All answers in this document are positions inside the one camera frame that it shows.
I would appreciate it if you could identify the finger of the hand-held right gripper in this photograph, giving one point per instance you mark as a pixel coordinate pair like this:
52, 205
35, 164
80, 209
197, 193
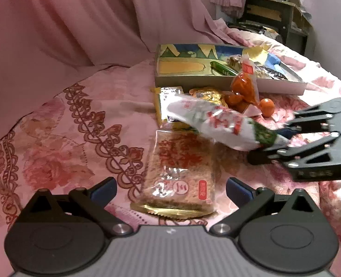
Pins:
303, 150
317, 115

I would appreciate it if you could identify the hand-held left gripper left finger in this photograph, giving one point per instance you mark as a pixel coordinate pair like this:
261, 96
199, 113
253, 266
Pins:
104, 192

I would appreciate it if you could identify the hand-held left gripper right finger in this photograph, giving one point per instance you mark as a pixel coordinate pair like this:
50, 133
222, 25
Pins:
239, 193

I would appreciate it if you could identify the small tangerine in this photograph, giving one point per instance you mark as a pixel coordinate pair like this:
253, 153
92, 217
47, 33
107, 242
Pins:
266, 107

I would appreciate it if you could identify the dark dried snack packet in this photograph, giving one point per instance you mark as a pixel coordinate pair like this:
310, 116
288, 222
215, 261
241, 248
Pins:
274, 73

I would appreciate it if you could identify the rice cracker packet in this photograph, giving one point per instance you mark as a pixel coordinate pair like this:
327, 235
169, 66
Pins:
179, 173

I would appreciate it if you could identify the white green snack packet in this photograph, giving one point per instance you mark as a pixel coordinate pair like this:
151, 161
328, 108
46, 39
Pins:
216, 124

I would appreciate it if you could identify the orange sausage packet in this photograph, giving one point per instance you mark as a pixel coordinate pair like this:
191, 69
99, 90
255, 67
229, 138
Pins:
244, 85

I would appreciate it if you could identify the clear nut packet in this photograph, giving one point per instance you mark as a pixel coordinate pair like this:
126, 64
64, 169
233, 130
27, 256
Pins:
236, 61

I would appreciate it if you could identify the gold foil snack packet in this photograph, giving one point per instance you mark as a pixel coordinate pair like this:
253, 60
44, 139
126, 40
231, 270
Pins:
208, 96

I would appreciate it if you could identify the green stick packet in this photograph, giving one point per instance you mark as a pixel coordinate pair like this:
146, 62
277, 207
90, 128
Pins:
224, 68

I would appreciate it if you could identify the yellow snack packet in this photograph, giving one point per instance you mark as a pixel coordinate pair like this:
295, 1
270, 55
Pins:
166, 104

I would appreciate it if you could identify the printed cardboard box tray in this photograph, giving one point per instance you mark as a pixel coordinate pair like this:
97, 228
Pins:
185, 69

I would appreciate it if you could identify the pink floral bedsheet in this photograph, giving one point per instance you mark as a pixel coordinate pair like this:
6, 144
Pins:
58, 138

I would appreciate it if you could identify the wooden desk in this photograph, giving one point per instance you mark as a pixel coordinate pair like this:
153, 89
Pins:
285, 17

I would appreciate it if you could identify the large pink curtain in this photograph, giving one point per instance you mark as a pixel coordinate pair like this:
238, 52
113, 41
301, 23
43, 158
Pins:
72, 20

